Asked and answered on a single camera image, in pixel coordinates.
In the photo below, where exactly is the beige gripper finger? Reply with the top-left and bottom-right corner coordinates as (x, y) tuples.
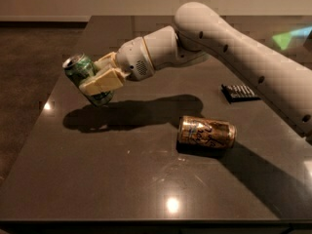
(79, 68), (128, 96)
(95, 52), (117, 72)

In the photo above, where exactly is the green soda can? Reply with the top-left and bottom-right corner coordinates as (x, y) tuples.
(62, 53), (114, 106)

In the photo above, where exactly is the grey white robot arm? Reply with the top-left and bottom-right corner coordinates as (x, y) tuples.
(79, 2), (312, 137)

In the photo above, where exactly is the gold brown soda can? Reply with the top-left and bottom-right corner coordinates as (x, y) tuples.
(177, 116), (237, 149)

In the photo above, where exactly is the black snack bar wrapper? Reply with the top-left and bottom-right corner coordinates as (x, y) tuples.
(221, 85), (260, 103)

